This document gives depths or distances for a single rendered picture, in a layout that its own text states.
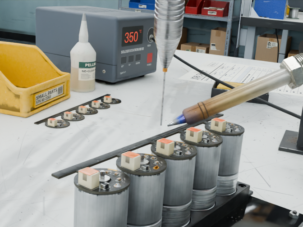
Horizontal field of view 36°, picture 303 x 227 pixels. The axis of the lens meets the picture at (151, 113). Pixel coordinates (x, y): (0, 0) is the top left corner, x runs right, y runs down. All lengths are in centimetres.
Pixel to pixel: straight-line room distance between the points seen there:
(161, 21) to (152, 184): 8
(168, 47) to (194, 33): 494
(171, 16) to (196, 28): 494
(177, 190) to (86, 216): 6
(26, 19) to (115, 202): 599
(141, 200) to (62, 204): 11
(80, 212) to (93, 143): 22
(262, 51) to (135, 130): 403
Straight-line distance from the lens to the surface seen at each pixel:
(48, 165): 38
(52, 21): 70
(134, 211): 23
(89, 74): 61
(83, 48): 60
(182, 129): 28
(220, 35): 458
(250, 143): 47
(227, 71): 83
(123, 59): 65
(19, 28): 626
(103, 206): 20
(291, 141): 48
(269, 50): 446
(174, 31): 18
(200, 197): 27
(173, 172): 24
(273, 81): 22
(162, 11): 17
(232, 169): 30
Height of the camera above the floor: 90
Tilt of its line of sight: 16 degrees down
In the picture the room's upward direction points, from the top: 4 degrees clockwise
